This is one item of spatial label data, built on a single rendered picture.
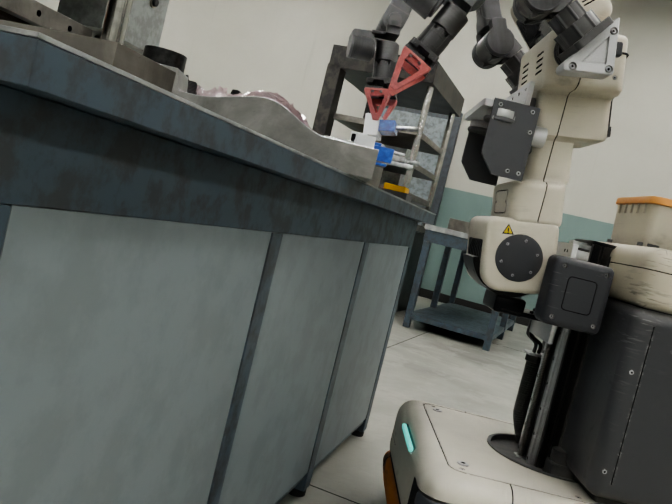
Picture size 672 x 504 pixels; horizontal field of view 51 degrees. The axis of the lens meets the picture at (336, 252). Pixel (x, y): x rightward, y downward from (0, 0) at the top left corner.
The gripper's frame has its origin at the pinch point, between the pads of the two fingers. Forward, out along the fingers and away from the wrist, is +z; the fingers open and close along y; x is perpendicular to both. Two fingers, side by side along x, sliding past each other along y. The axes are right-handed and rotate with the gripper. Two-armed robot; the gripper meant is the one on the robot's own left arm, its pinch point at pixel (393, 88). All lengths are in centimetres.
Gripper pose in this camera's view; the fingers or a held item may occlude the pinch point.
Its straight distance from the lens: 145.5
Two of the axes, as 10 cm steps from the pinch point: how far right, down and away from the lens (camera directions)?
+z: -6.4, 7.7, 0.4
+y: 0.1, 0.6, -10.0
